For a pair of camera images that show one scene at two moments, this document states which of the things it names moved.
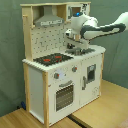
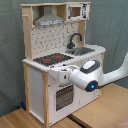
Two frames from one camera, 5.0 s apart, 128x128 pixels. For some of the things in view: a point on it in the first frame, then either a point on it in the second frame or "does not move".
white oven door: (64, 99) does not move
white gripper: (74, 34) → (63, 73)
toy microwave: (74, 8) does not move
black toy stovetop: (53, 59) does not move
